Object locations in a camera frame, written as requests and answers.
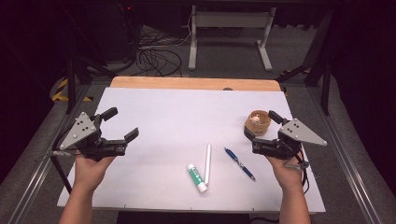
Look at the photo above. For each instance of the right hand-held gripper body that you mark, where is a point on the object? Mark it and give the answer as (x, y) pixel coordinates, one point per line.
(299, 132)

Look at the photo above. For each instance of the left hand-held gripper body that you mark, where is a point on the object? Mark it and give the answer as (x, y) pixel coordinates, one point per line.
(77, 130)

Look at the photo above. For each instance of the wooden pen holder cup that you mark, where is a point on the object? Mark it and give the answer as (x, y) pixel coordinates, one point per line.
(260, 127)

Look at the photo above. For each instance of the blue pen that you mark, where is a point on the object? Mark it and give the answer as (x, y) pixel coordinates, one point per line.
(239, 164)

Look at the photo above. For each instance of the white pen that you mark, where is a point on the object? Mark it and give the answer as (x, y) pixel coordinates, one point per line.
(207, 163)

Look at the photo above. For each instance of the green white glue stick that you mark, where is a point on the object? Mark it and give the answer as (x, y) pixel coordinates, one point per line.
(196, 178)

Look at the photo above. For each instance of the person's right hand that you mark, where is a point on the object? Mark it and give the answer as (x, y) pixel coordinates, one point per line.
(289, 174)

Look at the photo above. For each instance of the person's left hand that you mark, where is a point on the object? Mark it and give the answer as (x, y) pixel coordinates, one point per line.
(88, 172)

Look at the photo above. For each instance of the yellow black hazard tape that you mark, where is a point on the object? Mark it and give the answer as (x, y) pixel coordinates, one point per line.
(60, 91)

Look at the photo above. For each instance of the white board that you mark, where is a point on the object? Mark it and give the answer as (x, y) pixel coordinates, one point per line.
(174, 118)

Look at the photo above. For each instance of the black tripod stand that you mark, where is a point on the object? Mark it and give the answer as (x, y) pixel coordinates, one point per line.
(71, 84)

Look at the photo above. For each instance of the black metal stand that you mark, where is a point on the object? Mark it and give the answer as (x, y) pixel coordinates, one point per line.
(325, 81)

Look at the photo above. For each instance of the black equipment cabinet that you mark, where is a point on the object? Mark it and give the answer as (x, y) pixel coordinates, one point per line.
(123, 31)

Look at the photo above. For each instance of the aluminium rail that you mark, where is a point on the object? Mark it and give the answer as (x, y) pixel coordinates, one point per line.
(43, 168)
(345, 161)

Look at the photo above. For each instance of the white metal desk frame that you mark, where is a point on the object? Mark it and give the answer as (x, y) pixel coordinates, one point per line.
(230, 19)

